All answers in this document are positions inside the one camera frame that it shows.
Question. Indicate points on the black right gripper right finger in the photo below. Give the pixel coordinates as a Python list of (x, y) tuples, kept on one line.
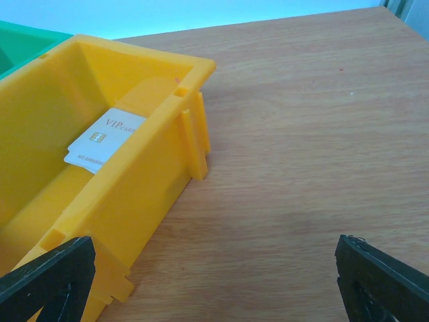
[(376, 286)]

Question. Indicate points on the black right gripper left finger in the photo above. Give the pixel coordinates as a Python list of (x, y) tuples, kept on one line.
[(54, 286)]

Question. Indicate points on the white VIP card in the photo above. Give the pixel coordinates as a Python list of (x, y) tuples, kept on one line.
[(92, 149)]

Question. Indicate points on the yellow plastic bin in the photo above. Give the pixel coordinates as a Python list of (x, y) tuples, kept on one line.
[(48, 103)]

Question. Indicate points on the green plastic bin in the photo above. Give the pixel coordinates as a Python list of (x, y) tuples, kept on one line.
[(21, 44)]

